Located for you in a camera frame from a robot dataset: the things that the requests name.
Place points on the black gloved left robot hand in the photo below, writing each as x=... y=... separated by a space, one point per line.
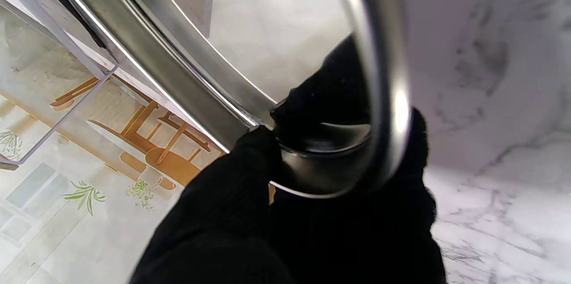
x=267 y=239

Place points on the oval stainless steel plate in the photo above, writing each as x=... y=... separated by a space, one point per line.
x=267 y=30

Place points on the printed room backdrop curtain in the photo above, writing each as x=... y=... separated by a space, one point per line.
x=67 y=230

